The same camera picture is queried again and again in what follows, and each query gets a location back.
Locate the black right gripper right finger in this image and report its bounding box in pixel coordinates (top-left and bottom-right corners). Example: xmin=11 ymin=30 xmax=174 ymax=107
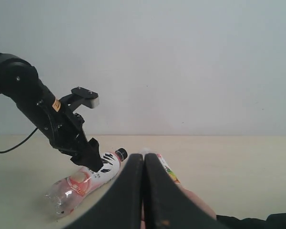
xmin=143 ymin=153 xmax=217 ymax=229

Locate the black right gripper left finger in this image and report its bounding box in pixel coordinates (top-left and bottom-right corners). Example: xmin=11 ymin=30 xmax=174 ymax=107
xmin=66 ymin=154 xmax=143 ymax=229

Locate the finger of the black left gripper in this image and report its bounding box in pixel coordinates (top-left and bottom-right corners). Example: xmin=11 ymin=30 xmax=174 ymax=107
xmin=71 ymin=154 xmax=97 ymax=172
xmin=87 ymin=138 xmax=102 ymax=171

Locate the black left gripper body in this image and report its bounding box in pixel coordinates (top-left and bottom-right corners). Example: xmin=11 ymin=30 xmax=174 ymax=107
xmin=16 ymin=90 xmax=89 ymax=157

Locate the pink peach drink bottle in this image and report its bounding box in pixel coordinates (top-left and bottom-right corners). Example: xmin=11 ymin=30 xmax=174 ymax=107
xmin=45 ymin=148 xmax=128 ymax=217

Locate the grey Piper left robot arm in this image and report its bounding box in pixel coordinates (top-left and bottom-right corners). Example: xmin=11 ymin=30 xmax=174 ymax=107
xmin=0 ymin=53 xmax=103 ymax=172

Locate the green pear tea bottle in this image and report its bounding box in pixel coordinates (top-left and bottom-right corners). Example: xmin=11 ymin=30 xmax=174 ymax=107
xmin=139 ymin=148 xmax=181 ymax=185

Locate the person's open hand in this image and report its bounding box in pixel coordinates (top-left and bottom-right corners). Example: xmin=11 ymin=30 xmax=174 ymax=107
xmin=140 ymin=187 xmax=217 ymax=229

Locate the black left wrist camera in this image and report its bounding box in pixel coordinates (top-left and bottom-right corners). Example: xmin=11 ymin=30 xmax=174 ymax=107
xmin=60 ymin=87 xmax=100 ymax=112

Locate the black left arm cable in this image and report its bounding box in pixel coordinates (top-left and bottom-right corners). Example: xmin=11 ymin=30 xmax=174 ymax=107
xmin=0 ymin=127 xmax=38 ymax=154

